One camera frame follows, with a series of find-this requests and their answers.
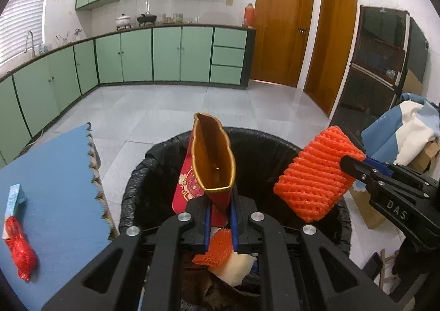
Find black glass cabinet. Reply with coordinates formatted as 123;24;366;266
332;5;430;157

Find black wok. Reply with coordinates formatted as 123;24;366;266
136;12;158;26

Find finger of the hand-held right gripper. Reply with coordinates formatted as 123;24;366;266
364;156;396;177
340;155;379;185

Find small orange foam net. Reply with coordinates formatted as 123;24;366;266
192;228;232;268

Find window blinds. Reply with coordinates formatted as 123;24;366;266
0;0;56;67

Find metal faucet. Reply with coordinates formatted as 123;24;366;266
25;31;37;59

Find red gold gift bag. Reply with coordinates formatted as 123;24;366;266
171;112;236;225

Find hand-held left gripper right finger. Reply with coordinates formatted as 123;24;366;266
230;190;401;311

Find black bagged trash bin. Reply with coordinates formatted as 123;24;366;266
119;127;353;311

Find wooden door with handle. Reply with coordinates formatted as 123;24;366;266
249;0;316;88

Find red thermos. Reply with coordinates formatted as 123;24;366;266
243;3;257;28

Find light blue small carton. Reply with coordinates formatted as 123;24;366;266
3;184;27;239

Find cardboard box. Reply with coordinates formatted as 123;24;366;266
349;139;440;229

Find plain wooden door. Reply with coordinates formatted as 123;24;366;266
304;0;358;115

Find blue white cloth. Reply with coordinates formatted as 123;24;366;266
361;92;440;165

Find pale yellow foam block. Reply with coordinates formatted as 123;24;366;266
210;252;257;287

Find red plastic packet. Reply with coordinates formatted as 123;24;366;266
3;216;38;280

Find large orange foam net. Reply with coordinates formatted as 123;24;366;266
274;126;367;223

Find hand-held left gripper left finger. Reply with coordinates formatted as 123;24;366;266
40;194;212;311

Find green lower kitchen cabinets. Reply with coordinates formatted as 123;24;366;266
0;24;257;169

